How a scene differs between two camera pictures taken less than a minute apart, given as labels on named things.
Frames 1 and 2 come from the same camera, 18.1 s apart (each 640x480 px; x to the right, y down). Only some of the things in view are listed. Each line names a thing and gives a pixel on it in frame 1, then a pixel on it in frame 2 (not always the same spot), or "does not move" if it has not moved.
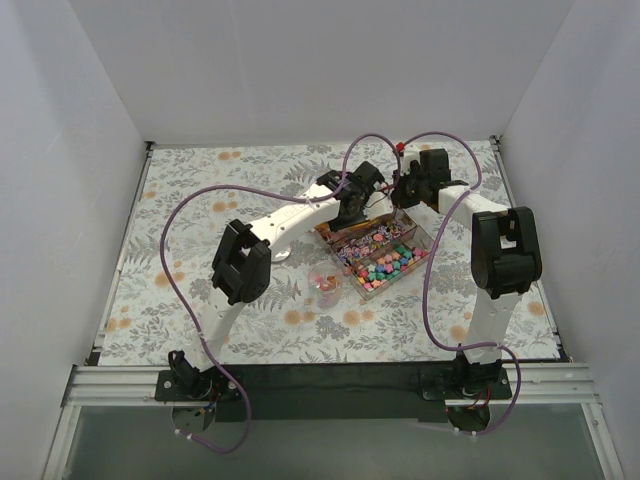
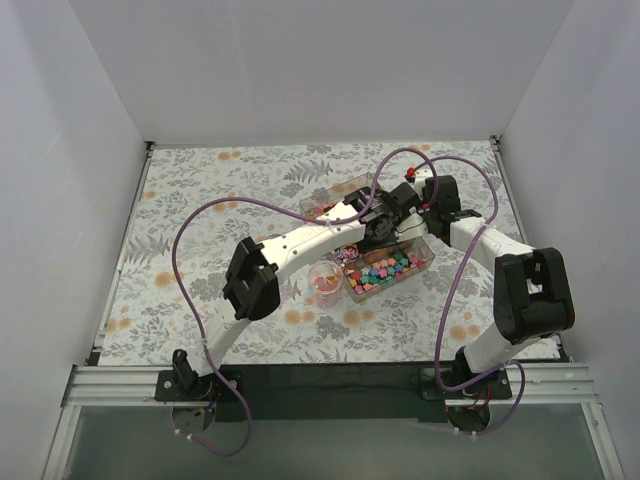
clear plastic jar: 326,286 does not move
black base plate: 333,393 does not move
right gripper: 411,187 -> 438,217
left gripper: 350,209 -> 379,227
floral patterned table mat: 312,253 does not move
